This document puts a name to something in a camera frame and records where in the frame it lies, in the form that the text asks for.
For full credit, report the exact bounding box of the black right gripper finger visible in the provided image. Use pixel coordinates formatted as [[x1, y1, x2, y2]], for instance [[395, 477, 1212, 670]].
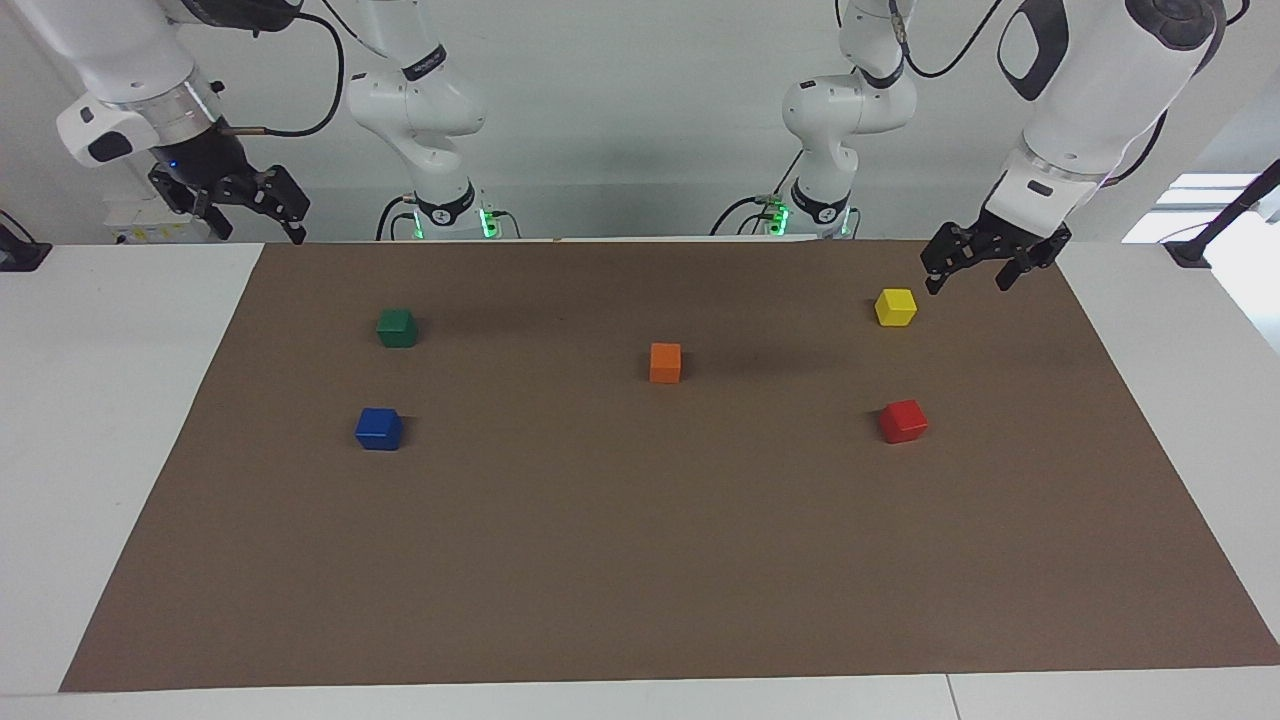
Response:
[[193, 198, 237, 242], [258, 164, 312, 245]]

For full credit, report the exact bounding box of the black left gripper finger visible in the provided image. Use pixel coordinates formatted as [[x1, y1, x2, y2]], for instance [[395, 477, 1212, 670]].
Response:
[[996, 256, 1049, 293], [920, 222, 992, 297]]

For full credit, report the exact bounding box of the red block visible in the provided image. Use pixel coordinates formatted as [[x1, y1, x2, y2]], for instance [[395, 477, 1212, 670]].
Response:
[[880, 399, 928, 444]]

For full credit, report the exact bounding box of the blue block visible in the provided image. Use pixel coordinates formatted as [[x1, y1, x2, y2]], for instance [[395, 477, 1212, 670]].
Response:
[[355, 407, 405, 451]]

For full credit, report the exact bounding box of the white box with yellow labels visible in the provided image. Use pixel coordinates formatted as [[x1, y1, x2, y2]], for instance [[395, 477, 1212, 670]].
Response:
[[103, 195, 216, 244]]

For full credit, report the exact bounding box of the black table clamp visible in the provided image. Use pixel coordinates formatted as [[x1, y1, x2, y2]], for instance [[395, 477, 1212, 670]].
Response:
[[0, 210, 53, 273], [1165, 158, 1280, 269]]

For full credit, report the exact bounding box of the brown table mat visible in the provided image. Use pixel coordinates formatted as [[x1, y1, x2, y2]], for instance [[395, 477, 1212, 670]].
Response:
[[58, 238, 1280, 693]]

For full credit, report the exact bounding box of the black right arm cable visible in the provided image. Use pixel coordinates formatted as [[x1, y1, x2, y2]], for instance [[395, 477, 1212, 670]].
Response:
[[215, 8, 347, 139]]

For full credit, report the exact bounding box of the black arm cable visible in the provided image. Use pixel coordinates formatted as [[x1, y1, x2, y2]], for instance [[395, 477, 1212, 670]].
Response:
[[885, 0, 1006, 81], [215, 8, 347, 139]]

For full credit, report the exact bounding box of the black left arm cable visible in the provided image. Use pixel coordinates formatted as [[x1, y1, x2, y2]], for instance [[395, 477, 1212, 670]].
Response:
[[885, 0, 1006, 81]]

